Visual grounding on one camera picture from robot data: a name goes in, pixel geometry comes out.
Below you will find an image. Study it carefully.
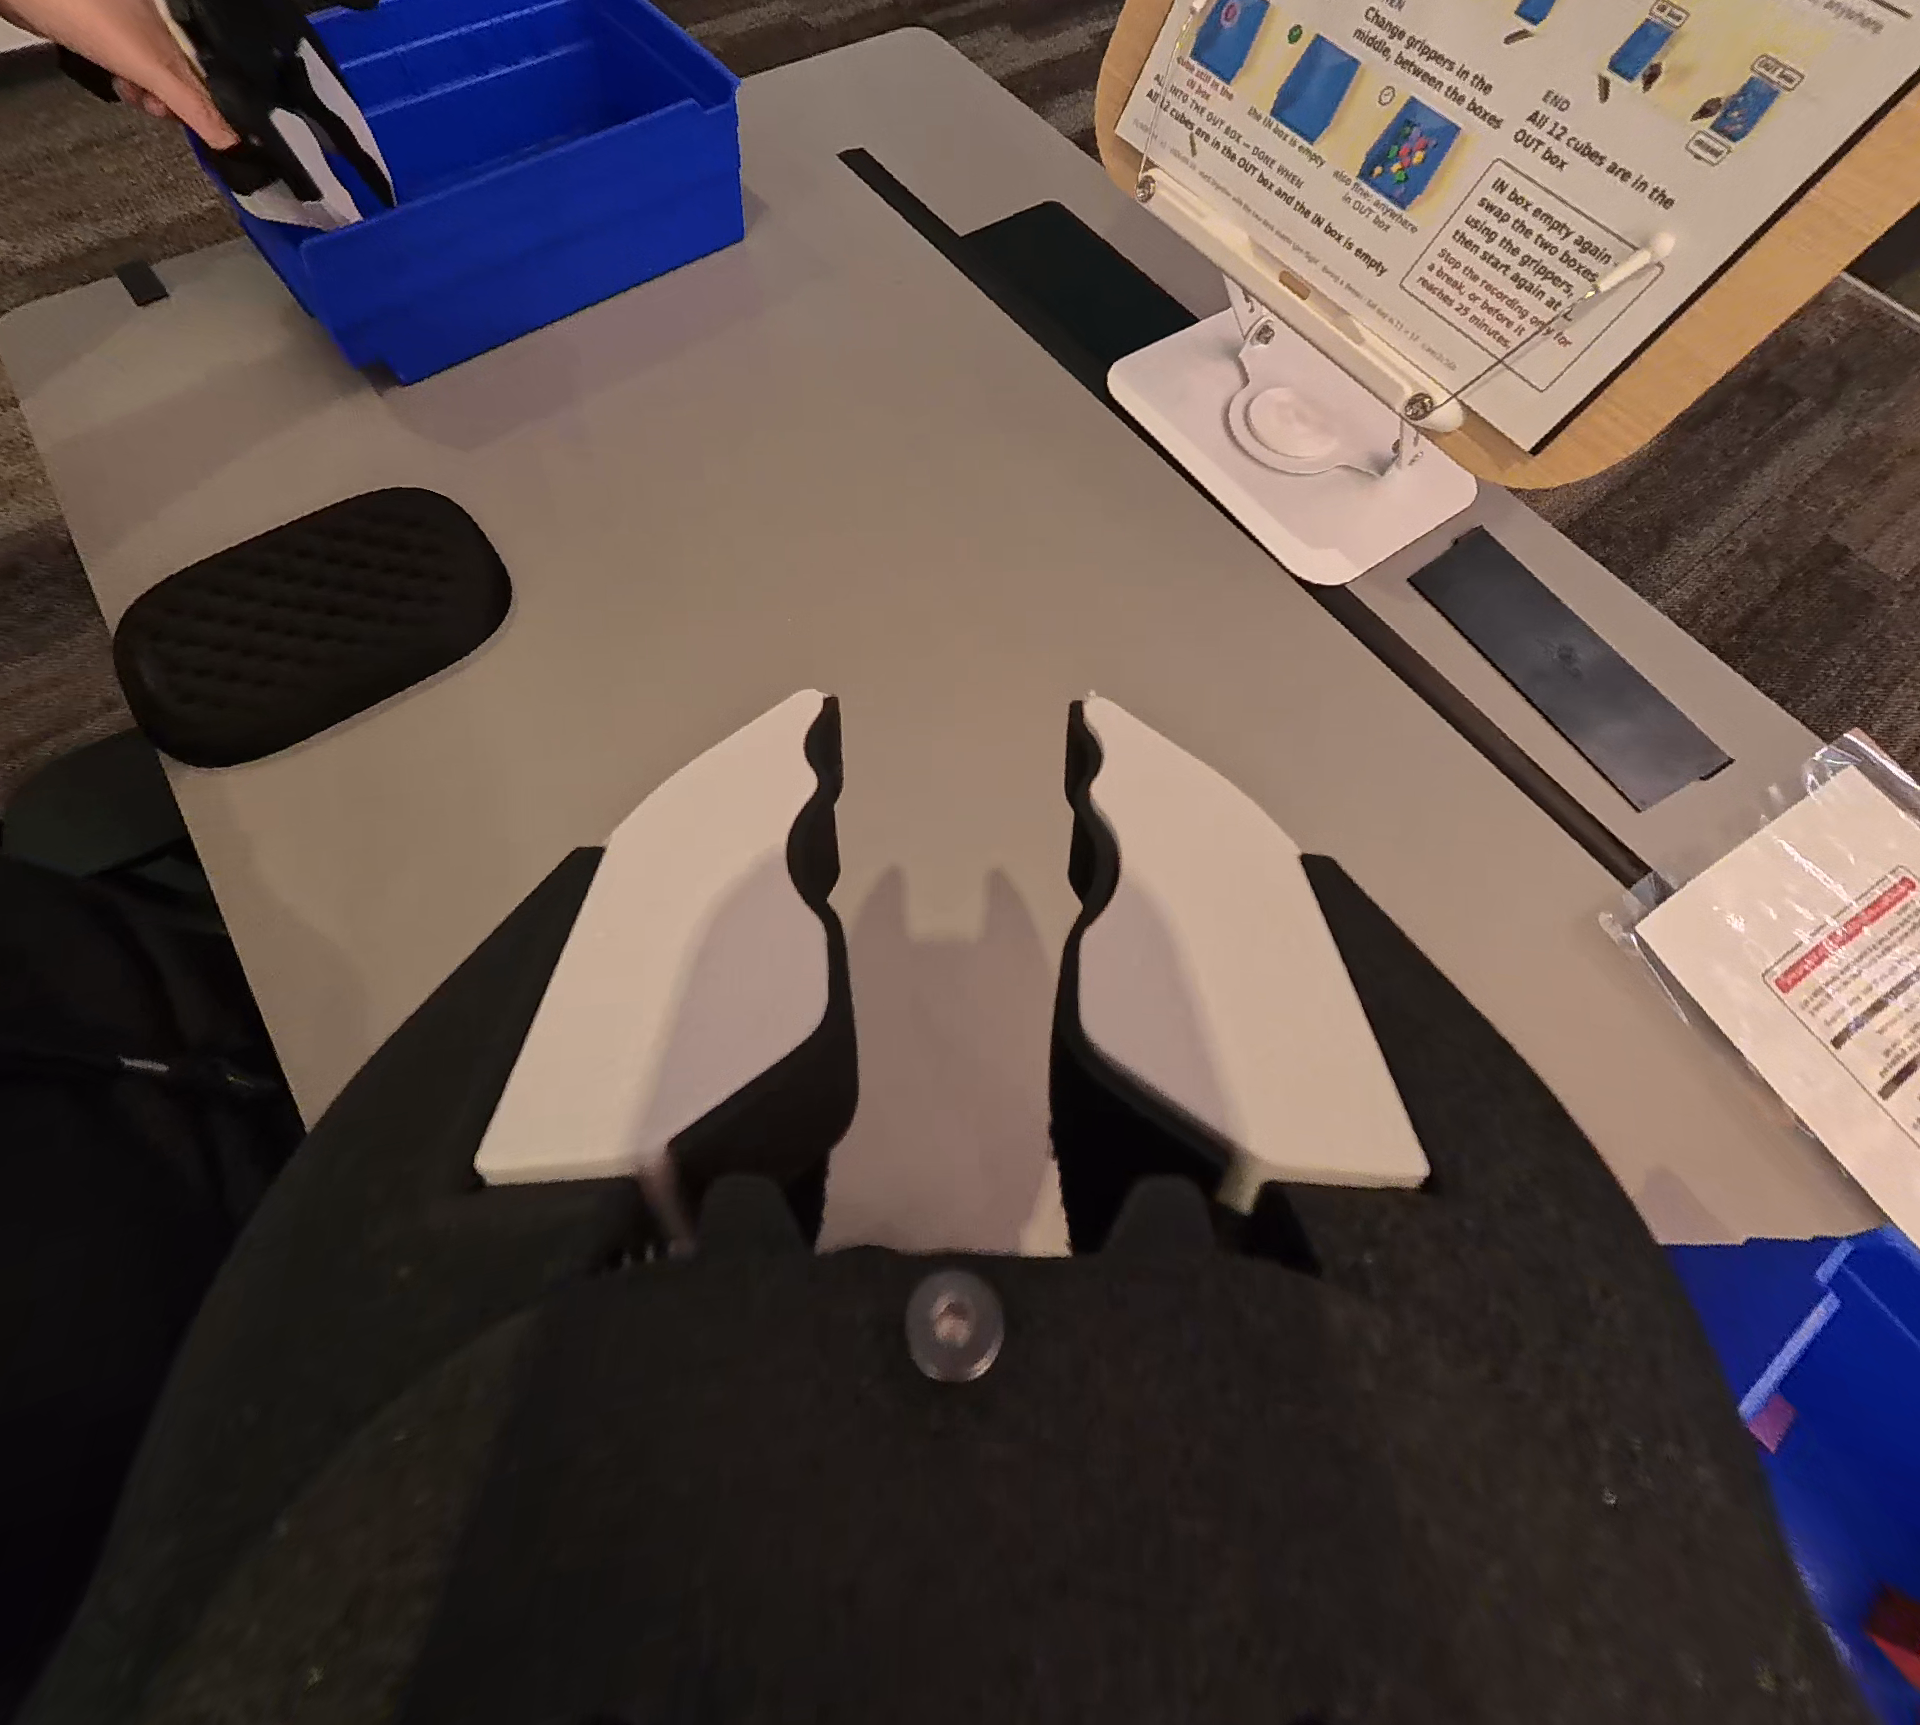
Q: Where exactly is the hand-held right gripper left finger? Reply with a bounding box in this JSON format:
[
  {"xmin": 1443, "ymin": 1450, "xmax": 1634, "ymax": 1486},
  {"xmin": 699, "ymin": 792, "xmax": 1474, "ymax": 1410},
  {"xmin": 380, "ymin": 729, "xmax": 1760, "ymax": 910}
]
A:
[{"xmin": 473, "ymin": 688, "xmax": 858, "ymax": 1254}]

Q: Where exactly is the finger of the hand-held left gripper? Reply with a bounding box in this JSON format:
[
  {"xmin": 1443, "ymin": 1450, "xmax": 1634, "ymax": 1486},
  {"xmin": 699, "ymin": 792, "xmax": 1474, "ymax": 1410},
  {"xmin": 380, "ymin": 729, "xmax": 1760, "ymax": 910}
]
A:
[
  {"xmin": 290, "ymin": 36, "xmax": 401, "ymax": 215},
  {"xmin": 232, "ymin": 184, "xmax": 366, "ymax": 238}
]

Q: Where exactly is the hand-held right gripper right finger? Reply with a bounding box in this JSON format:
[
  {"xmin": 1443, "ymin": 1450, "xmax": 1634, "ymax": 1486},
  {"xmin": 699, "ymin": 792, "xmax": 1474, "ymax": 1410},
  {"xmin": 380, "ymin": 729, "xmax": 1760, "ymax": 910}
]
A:
[{"xmin": 1053, "ymin": 691, "xmax": 1431, "ymax": 1254}]

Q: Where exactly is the blue plastic bin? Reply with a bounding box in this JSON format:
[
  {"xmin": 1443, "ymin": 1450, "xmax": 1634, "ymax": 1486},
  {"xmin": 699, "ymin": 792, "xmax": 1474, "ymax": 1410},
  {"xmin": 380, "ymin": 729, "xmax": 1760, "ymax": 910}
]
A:
[
  {"xmin": 193, "ymin": 0, "xmax": 747, "ymax": 385},
  {"xmin": 1667, "ymin": 1222, "xmax": 1920, "ymax": 1725}
]

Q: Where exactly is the person's left hand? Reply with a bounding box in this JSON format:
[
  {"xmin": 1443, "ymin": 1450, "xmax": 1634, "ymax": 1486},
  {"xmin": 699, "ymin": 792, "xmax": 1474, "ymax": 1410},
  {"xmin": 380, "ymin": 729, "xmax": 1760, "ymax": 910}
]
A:
[{"xmin": 60, "ymin": 0, "xmax": 243, "ymax": 154}]

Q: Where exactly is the black chair armrest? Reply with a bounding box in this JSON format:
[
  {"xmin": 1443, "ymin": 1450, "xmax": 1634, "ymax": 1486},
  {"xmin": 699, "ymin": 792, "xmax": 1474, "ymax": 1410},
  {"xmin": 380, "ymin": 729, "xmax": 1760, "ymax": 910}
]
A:
[{"xmin": 110, "ymin": 485, "xmax": 516, "ymax": 772}]

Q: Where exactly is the black desk cover flap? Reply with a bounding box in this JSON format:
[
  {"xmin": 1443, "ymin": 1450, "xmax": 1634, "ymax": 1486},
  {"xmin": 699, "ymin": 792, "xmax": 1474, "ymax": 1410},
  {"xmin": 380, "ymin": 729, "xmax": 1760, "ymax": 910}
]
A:
[
  {"xmin": 1407, "ymin": 528, "xmax": 1733, "ymax": 812},
  {"xmin": 960, "ymin": 201, "xmax": 1202, "ymax": 370}
]

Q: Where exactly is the clear plastic bag with papers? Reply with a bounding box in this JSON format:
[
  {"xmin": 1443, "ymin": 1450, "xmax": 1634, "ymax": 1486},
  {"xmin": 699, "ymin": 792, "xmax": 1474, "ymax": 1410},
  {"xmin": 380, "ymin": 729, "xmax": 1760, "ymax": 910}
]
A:
[{"xmin": 1596, "ymin": 730, "xmax": 1920, "ymax": 1249}]

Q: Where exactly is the person's black clothing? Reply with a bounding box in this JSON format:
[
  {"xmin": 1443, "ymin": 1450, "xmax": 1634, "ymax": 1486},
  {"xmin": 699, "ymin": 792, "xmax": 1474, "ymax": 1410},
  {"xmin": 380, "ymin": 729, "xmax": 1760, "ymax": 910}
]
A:
[{"xmin": 0, "ymin": 857, "xmax": 309, "ymax": 1681}]

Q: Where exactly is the dark chair seat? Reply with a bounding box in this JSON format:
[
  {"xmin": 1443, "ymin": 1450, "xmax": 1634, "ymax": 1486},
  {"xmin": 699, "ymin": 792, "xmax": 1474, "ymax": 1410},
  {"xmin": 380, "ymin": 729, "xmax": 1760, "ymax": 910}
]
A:
[{"xmin": 0, "ymin": 729, "xmax": 191, "ymax": 877}]

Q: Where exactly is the printed instruction sheet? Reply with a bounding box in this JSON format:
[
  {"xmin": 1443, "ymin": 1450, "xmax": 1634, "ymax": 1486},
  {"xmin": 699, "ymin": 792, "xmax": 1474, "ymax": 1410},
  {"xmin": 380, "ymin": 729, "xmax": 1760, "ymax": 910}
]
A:
[{"xmin": 1117, "ymin": 0, "xmax": 1920, "ymax": 452}]

